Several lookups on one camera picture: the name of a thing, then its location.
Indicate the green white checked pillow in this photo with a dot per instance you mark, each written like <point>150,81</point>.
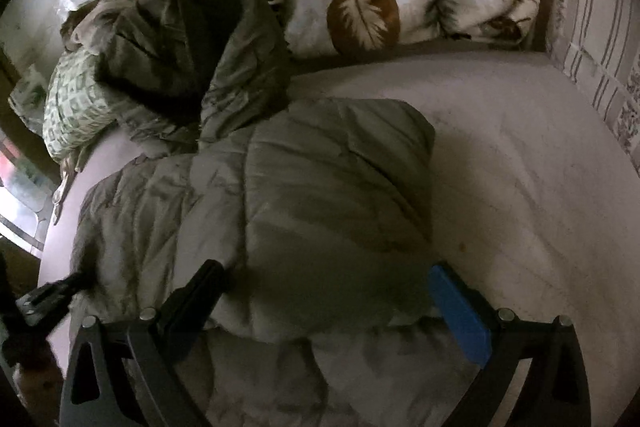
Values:
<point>76,109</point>

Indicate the striped floral cushion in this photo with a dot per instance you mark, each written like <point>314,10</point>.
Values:
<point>595,43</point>

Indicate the olive green puffer jacket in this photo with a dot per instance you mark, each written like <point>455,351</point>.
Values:
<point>318,210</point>

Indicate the pink bed mattress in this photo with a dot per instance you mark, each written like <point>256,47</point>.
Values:
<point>533,202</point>

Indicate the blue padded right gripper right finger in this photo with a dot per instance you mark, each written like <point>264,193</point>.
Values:
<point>555,391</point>

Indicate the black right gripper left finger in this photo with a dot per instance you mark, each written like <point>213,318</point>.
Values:
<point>123,373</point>

